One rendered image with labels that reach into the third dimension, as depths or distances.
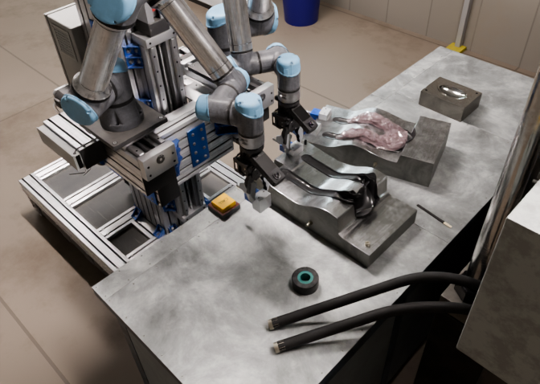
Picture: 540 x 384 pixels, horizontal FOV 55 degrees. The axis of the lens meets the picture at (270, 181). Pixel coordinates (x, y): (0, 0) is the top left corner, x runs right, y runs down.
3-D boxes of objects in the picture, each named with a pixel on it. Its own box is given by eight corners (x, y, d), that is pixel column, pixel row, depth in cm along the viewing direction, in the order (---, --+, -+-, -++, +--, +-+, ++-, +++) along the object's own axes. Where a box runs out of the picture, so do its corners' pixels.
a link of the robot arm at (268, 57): (254, 44, 176) (262, 59, 168) (285, 38, 178) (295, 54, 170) (255, 64, 181) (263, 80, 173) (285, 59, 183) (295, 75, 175)
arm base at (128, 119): (92, 120, 182) (83, 96, 175) (128, 102, 189) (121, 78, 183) (116, 137, 174) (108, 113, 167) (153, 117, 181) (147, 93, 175)
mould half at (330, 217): (254, 193, 186) (251, 164, 177) (302, 157, 199) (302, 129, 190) (367, 267, 159) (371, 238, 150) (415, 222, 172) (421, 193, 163)
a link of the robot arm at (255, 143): (269, 130, 148) (249, 143, 144) (270, 142, 151) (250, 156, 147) (251, 120, 152) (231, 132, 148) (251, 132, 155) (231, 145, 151)
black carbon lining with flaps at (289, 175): (277, 177, 181) (276, 157, 175) (307, 156, 189) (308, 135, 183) (357, 227, 162) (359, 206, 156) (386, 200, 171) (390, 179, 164)
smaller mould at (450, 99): (418, 104, 223) (420, 90, 218) (436, 90, 230) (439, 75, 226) (460, 122, 212) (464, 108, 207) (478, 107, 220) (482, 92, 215)
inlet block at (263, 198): (232, 194, 171) (231, 182, 167) (243, 186, 173) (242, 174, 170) (260, 214, 164) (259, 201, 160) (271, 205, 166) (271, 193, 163)
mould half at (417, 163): (300, 150, 203) (300, 128, 195) (326, 115, 219) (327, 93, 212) (428, 187, 185) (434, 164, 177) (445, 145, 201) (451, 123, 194)
